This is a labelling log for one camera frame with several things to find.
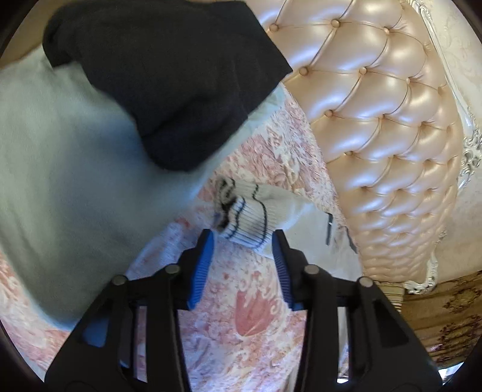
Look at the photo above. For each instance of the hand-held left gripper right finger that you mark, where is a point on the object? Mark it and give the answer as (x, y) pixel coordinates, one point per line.
(282, 275)

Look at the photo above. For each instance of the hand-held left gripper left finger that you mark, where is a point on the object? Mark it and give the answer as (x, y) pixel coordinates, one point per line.
(201, 271)

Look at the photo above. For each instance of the light grey sweater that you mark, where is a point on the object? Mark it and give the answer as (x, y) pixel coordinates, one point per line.
(56, 169)

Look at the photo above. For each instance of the black garment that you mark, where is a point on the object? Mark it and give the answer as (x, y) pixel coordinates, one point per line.
(169, 75)

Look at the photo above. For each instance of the floral lace blanket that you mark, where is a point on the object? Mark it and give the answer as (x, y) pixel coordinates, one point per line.
(248, 331)

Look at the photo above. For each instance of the striped fringed pillow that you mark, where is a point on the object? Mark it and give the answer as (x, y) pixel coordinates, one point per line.
(393, 292)

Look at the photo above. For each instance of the brown patterned curtain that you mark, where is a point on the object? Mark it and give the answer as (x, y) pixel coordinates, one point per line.
(448, 316)

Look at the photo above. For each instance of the cream tufted leather sofa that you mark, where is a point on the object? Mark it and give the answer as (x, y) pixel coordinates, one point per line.
(376, 113)

